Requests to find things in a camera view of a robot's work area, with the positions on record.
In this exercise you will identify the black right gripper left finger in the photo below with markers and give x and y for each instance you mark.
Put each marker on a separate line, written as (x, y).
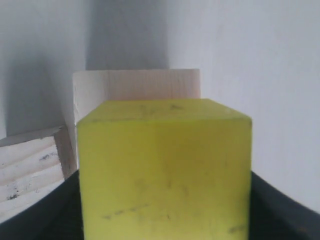
(58, 216)

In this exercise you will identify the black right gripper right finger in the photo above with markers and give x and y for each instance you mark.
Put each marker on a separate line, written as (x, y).
(275, 216)

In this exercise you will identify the medium dark wooden cube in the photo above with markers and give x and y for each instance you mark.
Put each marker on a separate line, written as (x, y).
(32, 165)

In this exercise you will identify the yellow cube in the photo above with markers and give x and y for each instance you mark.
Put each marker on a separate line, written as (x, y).
(174, 169)

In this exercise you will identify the large light wooden cube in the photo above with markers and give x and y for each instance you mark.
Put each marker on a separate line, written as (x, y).
(93, 87)

